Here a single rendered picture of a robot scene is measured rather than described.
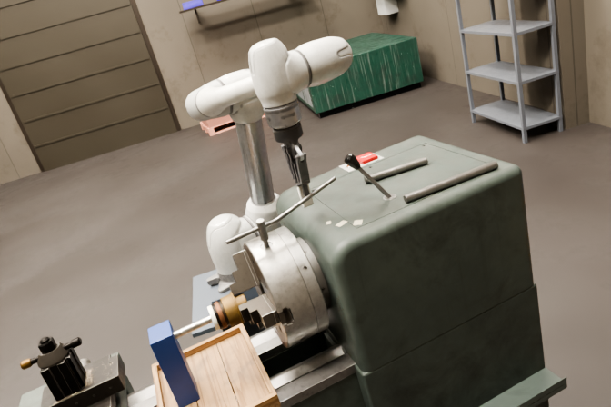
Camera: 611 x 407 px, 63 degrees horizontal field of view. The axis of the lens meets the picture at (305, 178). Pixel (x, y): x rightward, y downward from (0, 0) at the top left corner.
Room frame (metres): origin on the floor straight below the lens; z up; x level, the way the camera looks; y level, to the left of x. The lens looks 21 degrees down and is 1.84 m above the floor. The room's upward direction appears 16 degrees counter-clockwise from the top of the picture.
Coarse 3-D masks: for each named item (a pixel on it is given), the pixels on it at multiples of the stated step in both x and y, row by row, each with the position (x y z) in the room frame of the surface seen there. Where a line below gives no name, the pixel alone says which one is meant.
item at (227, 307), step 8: (224, 296) 1.19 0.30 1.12; (232, 296) 1.17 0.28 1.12; (240, 296) 1.18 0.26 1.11; (216, 304) 1.16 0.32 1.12; (224, 304) 1.15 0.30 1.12; (232, 304) 1.15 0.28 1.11; (240, 304) 1.16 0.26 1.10; (216, 312) 1.14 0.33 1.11; (224, 312) 1.14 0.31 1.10; (232, 312) 1.14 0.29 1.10; (240, 312) 1.14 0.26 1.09; (224, 320) 1.13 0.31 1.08; (232, 320) 1.13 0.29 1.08; (240, 320) 1.14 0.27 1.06; (224, 328) 1.14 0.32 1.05
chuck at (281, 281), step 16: (256, 240) 1.23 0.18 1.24; (272, 240) 1.21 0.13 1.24; (256, 256) 1.15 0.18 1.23; (272, 256) 1.15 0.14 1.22; (288, 256) 1.14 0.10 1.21; (256, 272) 1.19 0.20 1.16; (272, 272) 1.11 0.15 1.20; (288, 272) 1.11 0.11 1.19; (256, 288) 1.32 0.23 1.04; (272, 288) 1.08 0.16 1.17; (288, 288) 1.08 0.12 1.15; (304, 288) 1.09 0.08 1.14; (288, 304) 1.07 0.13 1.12; (304, 304) 1.07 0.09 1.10; (304, 320) 1.07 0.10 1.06; (288, 336) 1.06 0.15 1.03; (304, 336) 1.09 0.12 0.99
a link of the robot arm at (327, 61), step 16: (304, 48) 1.27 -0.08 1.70; (320, 48) 1.26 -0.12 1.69; (336, 48) 1.28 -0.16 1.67; (320, 64) 1.24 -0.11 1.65; (336, 64) 1.27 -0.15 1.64; (240, 80) 1.49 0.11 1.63; (320, 80) 1.25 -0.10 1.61; (208, 96) 1.56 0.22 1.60; (224, 96) 1.50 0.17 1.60; (240, 96) 1.47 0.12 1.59; (208, 112) 1.59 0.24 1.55
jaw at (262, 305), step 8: (264, 296) 1.16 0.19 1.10; (248, 304) 1.14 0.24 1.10; (256, 304) 1.13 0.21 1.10; (264, 304) 1.12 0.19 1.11; (272, 304) 1.11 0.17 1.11; (248, 312) 1.13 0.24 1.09; (256, 312) 1.10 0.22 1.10; (264, 312) 1.08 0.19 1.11; (272, 312) 1.07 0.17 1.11; (288, 312) 1.07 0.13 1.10; (248, 320) 1.12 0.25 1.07; (256, 320) 1.10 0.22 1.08; (264, 320) 1.06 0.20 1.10; (272, 320) 1.07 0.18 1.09; (280, 320) 1.07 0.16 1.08; (288, 320) 1.06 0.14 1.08
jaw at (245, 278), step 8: (240, 256) 1.25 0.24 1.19; (248, 256) 1.25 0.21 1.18; (240, 264) 1.23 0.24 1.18; (248, 264) 1.24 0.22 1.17; (240, 272) 1.22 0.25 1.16; (248, 272) 1.22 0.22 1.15; (240, 280) 1.21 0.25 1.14; (248, 280) 1.21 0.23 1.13; (256, 280) 1.21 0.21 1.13; (232, 288) 1.19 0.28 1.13; (240, 288) 1.20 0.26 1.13; (248, 288) 1.20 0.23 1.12
